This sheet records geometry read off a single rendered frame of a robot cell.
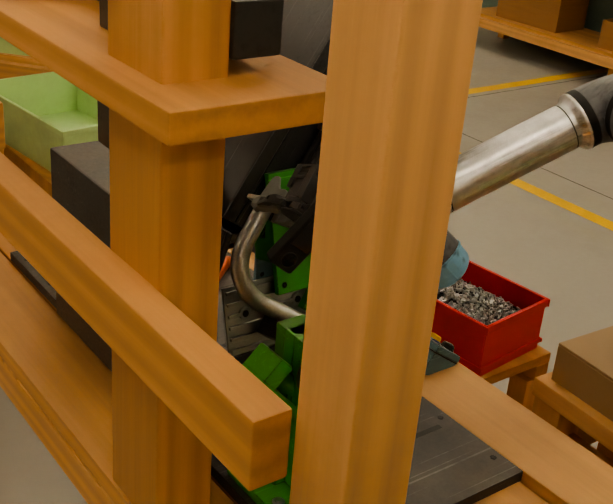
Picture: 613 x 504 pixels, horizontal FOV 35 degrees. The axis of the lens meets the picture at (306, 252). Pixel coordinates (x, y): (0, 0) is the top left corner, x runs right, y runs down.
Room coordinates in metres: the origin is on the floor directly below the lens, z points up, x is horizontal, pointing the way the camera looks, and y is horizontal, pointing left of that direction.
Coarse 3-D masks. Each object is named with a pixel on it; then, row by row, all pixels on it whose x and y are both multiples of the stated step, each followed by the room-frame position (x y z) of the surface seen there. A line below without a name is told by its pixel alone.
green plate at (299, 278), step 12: (288, 180) 1.53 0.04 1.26; (276, 228) 1.49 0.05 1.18; (288, 228) 1.51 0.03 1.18; (264, 240) 1.53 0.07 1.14; (276, 240) 1.49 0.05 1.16; (264, 252) 1.53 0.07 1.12; (300, 264) 1.51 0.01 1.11; (276, 276) 1.47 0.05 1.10; (288, 276) 1.49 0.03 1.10; (300, 276) 1.50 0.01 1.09; (276, 288) 1.47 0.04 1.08; (288, 288) 1.48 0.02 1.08; (300, 288) 1.49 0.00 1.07
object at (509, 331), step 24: (456, 288) 1.91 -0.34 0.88; (480, 288) 1.92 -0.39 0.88; (504, 288) 1.90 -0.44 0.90; (456, 312) 1.74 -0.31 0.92; (480, 312) 1.81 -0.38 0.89; (504, 312) 1.82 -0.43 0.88; (528, 312) 1.78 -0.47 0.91; (456, 336) 1.74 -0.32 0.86; (480, 336) 1.70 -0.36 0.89; (504, 336) 1.74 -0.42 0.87; (528, 336) 1.80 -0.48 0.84; (480, 360) 1.69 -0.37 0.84; (504, 360) 1.75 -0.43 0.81
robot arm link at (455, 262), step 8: (448, 232) 1.28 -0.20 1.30; (448, 240) 1.26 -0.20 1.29; (456, 240) 1.28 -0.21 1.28; (448, 248) 1.25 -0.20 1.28; (456, 248) 1.26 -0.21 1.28; (448, 256) 1.25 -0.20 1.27; (456, 256) 1.26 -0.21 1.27; (464, 256) 1.27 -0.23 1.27; (448, 264) 1.25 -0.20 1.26; (456, 264) 1.25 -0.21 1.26; (464, 264) 1.27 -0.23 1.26; (448, 272) 1.25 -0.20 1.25; (456, 272) 1.25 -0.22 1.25; (464, 272) 1.26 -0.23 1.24; (440, 280) 1.25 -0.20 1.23; (448, 280) 1.25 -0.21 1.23; (456, 280) 1.26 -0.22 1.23; (440, 288) 1.26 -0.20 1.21
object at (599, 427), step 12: (552, 372) 1.65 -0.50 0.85; (540, 384) 1.62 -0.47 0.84; (552, 384) 1.61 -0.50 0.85; (540, 396) 1.61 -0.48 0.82; (552, 396) 1.59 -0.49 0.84; (564, 396) 1.57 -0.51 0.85; (552, 408) 1.59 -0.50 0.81; (564, 408) 1.56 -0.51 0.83; (576, 408) 1.54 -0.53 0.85; (588, 408) 1.54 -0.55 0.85; (576, 420) 1.54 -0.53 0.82; (588, 420) 1.51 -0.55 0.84; (600, 420) 1.50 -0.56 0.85; (588, 432) 1.51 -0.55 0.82; (600, 432) 1.49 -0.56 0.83; (612, 432) 1.47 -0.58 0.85; (612, 444) 1.46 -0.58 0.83
